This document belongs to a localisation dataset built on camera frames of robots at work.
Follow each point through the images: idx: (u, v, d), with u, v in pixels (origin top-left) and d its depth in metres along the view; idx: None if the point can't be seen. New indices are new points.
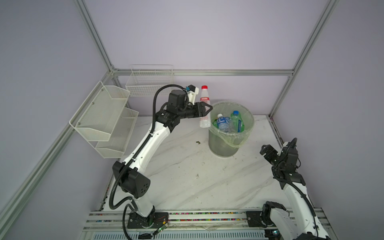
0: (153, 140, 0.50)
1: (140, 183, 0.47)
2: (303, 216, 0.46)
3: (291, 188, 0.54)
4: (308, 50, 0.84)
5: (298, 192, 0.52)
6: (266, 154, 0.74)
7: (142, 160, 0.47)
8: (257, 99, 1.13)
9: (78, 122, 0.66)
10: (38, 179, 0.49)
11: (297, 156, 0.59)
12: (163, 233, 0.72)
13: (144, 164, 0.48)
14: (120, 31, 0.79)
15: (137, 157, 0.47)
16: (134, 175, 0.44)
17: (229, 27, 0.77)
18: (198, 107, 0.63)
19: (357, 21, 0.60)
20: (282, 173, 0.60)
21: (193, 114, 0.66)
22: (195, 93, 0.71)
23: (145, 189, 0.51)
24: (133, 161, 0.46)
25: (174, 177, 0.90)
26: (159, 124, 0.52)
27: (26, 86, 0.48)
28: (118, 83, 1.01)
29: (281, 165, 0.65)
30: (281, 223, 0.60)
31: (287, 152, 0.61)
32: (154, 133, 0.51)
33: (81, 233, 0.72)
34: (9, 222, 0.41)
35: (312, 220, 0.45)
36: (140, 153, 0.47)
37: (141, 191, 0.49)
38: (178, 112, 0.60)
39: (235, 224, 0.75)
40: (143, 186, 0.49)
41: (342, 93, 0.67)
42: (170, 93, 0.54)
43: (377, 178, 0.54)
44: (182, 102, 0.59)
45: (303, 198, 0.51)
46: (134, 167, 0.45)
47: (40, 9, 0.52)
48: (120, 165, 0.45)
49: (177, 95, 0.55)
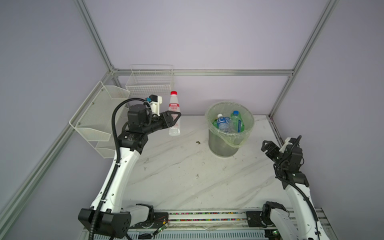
0: (122, 170, 0.44)
1: (120, 224, 0.41)
2: (305, 220, 0.45)
3: (293, 189, 0.52)
4: (308, 50, 0.84)
5: (301, 195, 0.50)
6: (268, 151, 0.71)
7: (114, 198, 0.40)
8: (257, 99, 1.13)
9: (78, 122, 0.66)
10: (38, 178, 0.49)
11: (301, 155, 0.56)
12: (163, 234, 0.72)
13: (118, 201, 0.42)
14: (120, 31, 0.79)
15: (108, 196, 0.40)
16: (109, 217, 0.37)
17: (229, 27, 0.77)
18: (165, 117, 0.61)
19: (356, 21, 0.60)
20: (284, 172, 0.58)
21: (161, 126, 0.61)
22: (158, 103, 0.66)
23: (126, 226, 0.45)
24: (104, 203, 0.39)
25: (174, 177, 0.90)
26: (125, 149, 0.46)
27: (26, 86, 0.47)
28: (118, 83, 1.01)
29: (283, 164, 0.62)
30: (280, 223, 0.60)
31: (291, 151, 0.58)
32: (121, 162, 0.44)
33: (81, 233, 0.72)
34: (9, 222, 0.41)
35: (314, 225, 0.44)
36: (110, 190, 0.41)
37: (123, 229, 0.43)
38: (143, 129, 0.54)
39: (235, 224, 0.75)
40: (124, 224, 0.44)
41: (342, 93, 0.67)
42: (128, 111, 0.48)
43: (377, 178, 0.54)
44: (145, 117, 0.53)
45: (306, 201, 0.49)
46: (106, 209, 0.39)
47: (40, 8, 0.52)
48: (90, 212, 0.38)
49: (137, 112, 0.49)
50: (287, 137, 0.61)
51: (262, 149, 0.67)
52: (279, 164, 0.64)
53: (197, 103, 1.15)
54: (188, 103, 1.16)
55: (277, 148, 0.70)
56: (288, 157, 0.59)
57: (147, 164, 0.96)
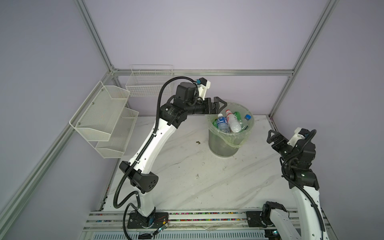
0: (156, 140, 0.47)
1: (147, 182, 0.49)
2: (310, 229, 0.42)
3: (301, 193, 0.48)
4: (308, 50, 0.84)
5: (309, 200, 0.46)
6: (274, 144, 0.64)
7: (145, 162, 0.46)
8: (257, 99, 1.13)
9: (78, 122, 0.66)
10: (38, 178, 0.49)
11: (313, 154, 0.49)
12: (163, 233, 0.72)
13: (148, 165, 0.48)
14: (120, 31, 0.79)
15: (141, 159, 0.46)
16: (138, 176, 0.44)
17: (229, 27, 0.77)
18: (208, 103, 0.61)
19: (356, 20, 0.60)
20: (292, 171, 0.52)
21: (202, 110, 0.60)
22: (206, 87, 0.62)
23: (153, 185, 0.53)
24: (137, 163, 0.46)
25: (174, 177, 0.90)
26: (163, 120, 0.48)
27: (26, 86, 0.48)
28: (118, 83, 1.01)
29: (292, 162, 0.56)
30: (281, 225, 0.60)
31: (303, 149, 0.50)
32: (157, 132, 0.47)
33: (81, 233, 0.72)
34: (9, 222, 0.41)
35: (319, 235, 0.41)
36: (144, 154, 0.46)
37: (149, 186, 0.51)
38: (185, 107, 0.54)
39: (235, 224, 0.75)
40: (151, 183, 0.52)
41: (342, 93, 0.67)
42: (178, 85, 0.48)
43: (377, 178, 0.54)
44: (191, 96, 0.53)
45: (313, 207, 0.45)
46: (138, 169, 0.45)
47: (41, 9, 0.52)
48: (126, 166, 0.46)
49: (185, 89, 0.50)
50: (298, 129, 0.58)
51: (267, 141, 0.66)
52: (287, 162, 0.58)
53: None
54: None
55: (285, 141, 0.62)
56: (298, 155, 0.53)
57: None
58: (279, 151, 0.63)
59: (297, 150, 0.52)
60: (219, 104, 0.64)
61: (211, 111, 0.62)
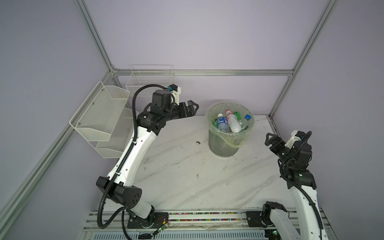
0: (137, 149, 0.45)
1: (131, 196, 0.45)
2: (308, 228, 0.43)
3: (299, 193, 0.49)
4: (308, 50, 0.84)
5: (307, 199, 0.47)
6: (272, 146, 0.65)
7: (127, 173, 0.43)
8: (257, 99, 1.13)
9: (79, 122, 0.66)
10: (38, 178, 0.49)
11: (310, 154, 0.51)
12: (163, 234, 0.72)
13: (130, 176, 0.44)
14: (120, 31, 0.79)
15: (122, 170, 0.43)
16: (120, 189, 0.41)
17: (229, 27, 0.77)
18: (183, 107, 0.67)
19: (356, 20, 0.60)
20: (290, 171, 0.53)
21: (177, 115, 0.62)
22: (178, 92, 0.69)
23: (137, 199, 0.49)
24: (118, 176, 0.42)
25: (174, 177, 0.90)
26: (142, 128, 0.47)
27: (26, 86, 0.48)
28: (118, 83, 1.01)
29: (290, 163, 0.57)
30: (280, 225, 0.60)
31: (300, 149, 0.52)
32: (137, 140, 0.46)
33: (81, 233, 0.72)
34: (9, 222, 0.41)
35: (318, 233, 0.42)
36: (124, 165, 0.43)
37: (133, 201, 0.47)
38: (163, 113, 0.55)
39: (235, 224, 0.75)
40: (135, 197, 0.47)
41: (342, 92, 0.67)
42: (154, 93, 0.49)
43: (377, 178, 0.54)
44: (168, 102, 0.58)
45: (311, 206, 0.46)
46: (119, 182, 0.42)
47: (40, 9, 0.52)
48: (106, 181, 0.42)
49: (162, 95, 0.51)
50: (294, 131, 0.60)
51: (265, 144, 0.68)
52: (285, 163, 0.59)
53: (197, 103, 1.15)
54: None
55: (282, 143, 0.64)
56: (295, 155, 0.54)
57: (147, 164, 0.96)
58: (277, 153, 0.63)
59: (295, 151, 0.54)
60: (194, 108, 0.64)
61: (188, 115, 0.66)
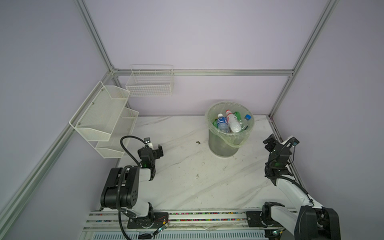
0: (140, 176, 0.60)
1: (136, 183, 0.50)
2: (299, 195, 0.50)
3: (283, 180, 0.59)
4: (308, 50, 0.84)
5: (288, 180, 0.58)
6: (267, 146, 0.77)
7: None
8: (257, 99, 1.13)
9: (79, 122, 0.66)
10: (38, 179, 0.49)
11: (287, 155, 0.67)
12: (163, 233, 0.72)
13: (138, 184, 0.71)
14: (120, 31, 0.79)
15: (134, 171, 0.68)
16: (134, 167, 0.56)
17: (228, 27, 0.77)
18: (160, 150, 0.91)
19: (356, 21, 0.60)
20: (273, 170, 0.65)
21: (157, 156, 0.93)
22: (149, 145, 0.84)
23: (134, 199, 0.48)
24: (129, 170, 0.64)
25: (174, 176, 0.90)
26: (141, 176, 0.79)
27: (24, 86, 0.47)
28: (118, 84, 1.01)
29: (273, 163, 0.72)
30: (282, 216, 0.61)
31: (280, 153, 0.63)
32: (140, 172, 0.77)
33: (81, 233, 0.72)
34: (10, 221, 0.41)
35: (306, 196, 0.50)
36: None
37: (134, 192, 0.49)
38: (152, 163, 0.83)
39: (235, 224, 0.75)
40: (135, 192, 0.50)
41: (342, 93, 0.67)
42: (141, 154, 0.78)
43: (377, 178, 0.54)
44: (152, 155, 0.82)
45: (293, 183, 0.57)
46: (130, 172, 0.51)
47: (40, 9, 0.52)
48: (117, 170, 0.51)
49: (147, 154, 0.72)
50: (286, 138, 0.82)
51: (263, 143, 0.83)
52: (269, 164, 0.70)
53: (197, 103, 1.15)
54: (188, 104, 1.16)
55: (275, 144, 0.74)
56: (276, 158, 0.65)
57: None
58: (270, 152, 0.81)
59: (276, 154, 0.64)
60: (161, 148, 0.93)
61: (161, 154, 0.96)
